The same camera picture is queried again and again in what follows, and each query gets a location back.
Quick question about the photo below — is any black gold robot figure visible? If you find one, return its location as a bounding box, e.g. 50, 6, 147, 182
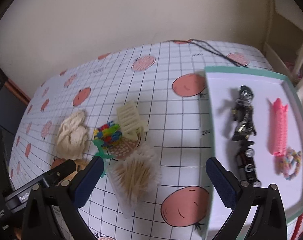
231, 85, 257, 141

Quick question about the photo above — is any packaged biscuit roll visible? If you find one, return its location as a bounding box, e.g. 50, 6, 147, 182
50, 157, 89, 181

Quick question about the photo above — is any cream plastic toy chair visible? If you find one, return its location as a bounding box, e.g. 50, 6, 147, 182
116, 101, 149, 141

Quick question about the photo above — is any black thin cable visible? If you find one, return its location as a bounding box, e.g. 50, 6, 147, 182
163, 38, 250, 68

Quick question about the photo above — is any pastel fuzzy twisted ring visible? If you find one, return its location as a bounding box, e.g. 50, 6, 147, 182
275, 147, 302, 180

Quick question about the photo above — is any white bedside shelf unit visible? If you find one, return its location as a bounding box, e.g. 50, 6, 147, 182
263, 0, 303, 85

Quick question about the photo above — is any white tray with green rim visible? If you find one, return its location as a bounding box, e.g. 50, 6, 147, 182
204, 66, 303, 239

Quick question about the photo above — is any colourful flower toy green stem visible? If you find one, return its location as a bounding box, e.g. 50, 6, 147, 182
92, 121, 122, 165

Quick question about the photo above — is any crumpled cream cloth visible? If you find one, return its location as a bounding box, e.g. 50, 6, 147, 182
55, 111, 87, 160

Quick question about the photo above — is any pomegranate print grid bedsheet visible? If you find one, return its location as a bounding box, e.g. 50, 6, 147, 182
9, 40, 271, 239

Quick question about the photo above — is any black toy car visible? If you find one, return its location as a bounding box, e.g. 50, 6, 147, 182
235, 140, 262, 187

